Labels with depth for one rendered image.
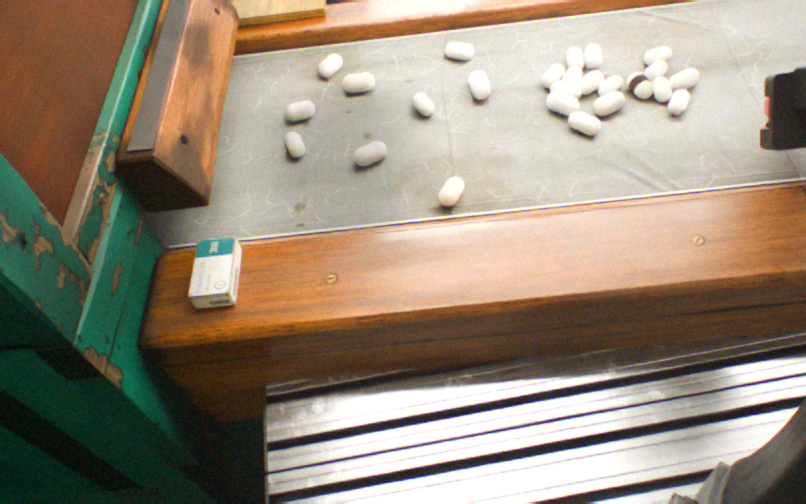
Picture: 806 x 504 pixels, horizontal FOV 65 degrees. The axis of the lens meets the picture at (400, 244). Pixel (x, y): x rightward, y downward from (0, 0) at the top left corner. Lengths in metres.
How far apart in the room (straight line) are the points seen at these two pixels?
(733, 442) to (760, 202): 0.21
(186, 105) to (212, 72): 0.08
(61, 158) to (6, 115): 0.06
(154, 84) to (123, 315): 0.21
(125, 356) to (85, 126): 0.19
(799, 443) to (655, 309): 0.25
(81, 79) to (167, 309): 0.20
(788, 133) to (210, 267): 0.51
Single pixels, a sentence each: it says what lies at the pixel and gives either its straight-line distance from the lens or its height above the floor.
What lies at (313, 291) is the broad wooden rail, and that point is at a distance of 0.55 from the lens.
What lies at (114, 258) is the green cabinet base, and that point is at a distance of 0.56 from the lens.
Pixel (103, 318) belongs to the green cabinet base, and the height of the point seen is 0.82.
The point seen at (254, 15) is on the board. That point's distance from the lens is 0.85.
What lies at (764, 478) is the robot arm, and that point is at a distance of 0.38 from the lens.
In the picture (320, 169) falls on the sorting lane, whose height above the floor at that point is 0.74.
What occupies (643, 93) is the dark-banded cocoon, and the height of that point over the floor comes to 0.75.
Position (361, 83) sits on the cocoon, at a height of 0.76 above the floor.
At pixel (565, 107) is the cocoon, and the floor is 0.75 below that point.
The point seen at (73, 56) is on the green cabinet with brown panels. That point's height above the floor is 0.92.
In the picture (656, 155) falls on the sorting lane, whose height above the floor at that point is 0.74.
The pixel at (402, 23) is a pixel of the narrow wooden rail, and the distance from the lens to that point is 0.82.
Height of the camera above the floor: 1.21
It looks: 53 degrees down
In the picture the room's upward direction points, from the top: 9 degrees counter-clockwise
